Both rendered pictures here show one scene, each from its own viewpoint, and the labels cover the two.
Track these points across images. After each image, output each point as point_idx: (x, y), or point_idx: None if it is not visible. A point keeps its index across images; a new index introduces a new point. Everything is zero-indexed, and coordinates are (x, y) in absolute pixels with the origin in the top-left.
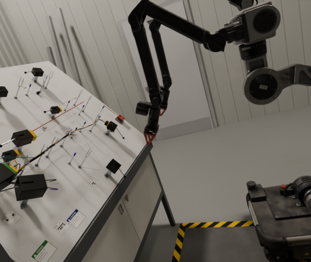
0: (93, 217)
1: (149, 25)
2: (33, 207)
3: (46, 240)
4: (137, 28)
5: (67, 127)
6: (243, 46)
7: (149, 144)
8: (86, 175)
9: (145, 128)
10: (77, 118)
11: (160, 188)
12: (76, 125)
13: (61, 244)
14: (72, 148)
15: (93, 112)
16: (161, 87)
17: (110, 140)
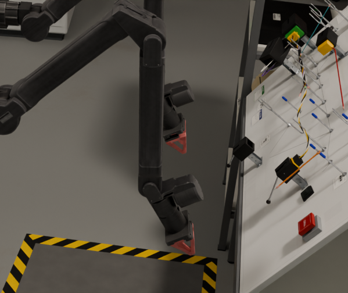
0: (245, 134)
1: (163, 21)
2: (287, 81)
3: (263, 93)
4: None
5: (347, 110)
6: None
7: (182, 143)
8: (276, 132)
9: (179, 114)
10: None
11: None
12: (344, 124)
13: (253, 105)
14: (313, 117)
15: None
16: (169, 178)
17: (290, 186)
